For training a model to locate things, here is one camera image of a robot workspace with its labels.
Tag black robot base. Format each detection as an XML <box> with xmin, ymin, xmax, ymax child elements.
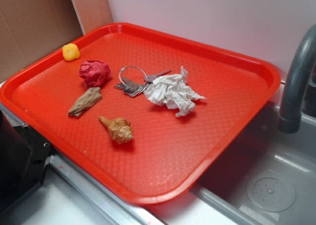
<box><xmin>0</xmin><ymin>112</ymin><xmax>51</xmax><ymax>214</ymax></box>

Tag crumpled white paper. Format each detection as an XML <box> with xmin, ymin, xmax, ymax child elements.
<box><xmin>144</xmin><ymin>67</ymin><xmax>206</xmax><ymax>118</ymax></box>

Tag crumpled red paper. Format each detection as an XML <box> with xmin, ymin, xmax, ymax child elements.
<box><xmin>78</xmin><ymin>60</ymin><xmax>112</xmax><ymax>88</ymax></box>

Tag red plastic tray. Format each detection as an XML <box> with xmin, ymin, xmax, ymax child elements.
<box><xmin>0</xmin><ymin>23</ymin><xmax>281</xmax><ymax>205</ymax></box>

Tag tan conch seashell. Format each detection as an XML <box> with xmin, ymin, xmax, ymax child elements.
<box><xmin>99</xmin><ymin>116</ymin><xmax>133</xmax><ymax>144</ymax></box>

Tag brown driftwood piece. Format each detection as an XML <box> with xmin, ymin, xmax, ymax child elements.
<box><xmin>68</xmin><ymin>87</ymin><xmax>102</xmax><ymax>117</ymax></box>

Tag yellow rubber duck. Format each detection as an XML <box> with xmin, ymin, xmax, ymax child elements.
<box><xmin>62</xmin><ymin>43</ymin><xmax>80</xmax><ymax>61</ymax></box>

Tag grey plastic sink basin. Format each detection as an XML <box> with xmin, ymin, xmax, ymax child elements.
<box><xmin>149</xmin><ymin>103</ymin><xmax>316</xmax><ymax>225</ymax></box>

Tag grey sink faucet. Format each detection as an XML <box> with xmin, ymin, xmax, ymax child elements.
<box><xmin>277</xmin><ymin>25</ymin><xmax>316</xmax><ymax>134</ymax></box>

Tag sink drain cover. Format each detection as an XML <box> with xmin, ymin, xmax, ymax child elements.
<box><xmin>246</xmin><ymin>176</ymin><xmax>296</xmax><ymax>212</ymax></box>

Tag brown cardboard panel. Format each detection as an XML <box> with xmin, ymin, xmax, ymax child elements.
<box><xmin>0</xmin><ymin>0</ymin><xmax>113</xmax><ymax>82</ymax></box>

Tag silver keys on ring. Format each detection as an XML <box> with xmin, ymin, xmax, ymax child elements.
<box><xmin>114</xmin><ymin>66</ymin><xmax>172</xmax><ymax>97</ymax></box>

